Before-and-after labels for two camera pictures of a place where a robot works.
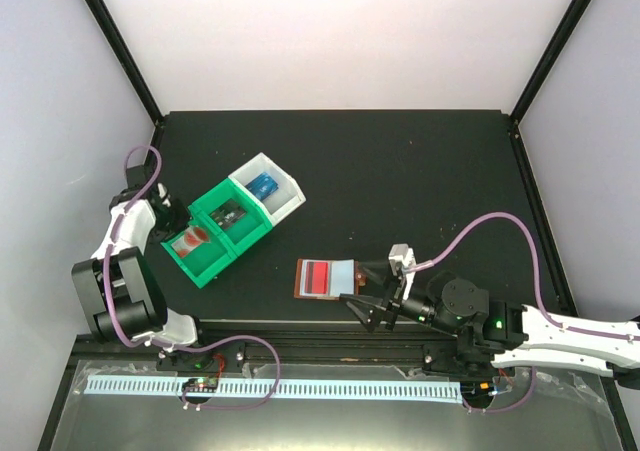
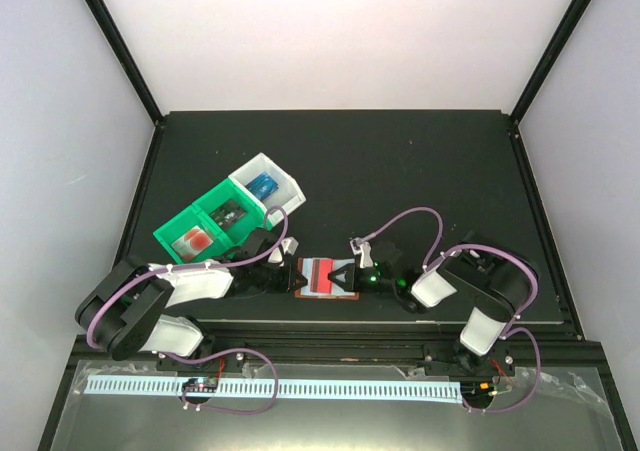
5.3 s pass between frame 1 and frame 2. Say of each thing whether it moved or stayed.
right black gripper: moved
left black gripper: moved
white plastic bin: stayed
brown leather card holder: stayed
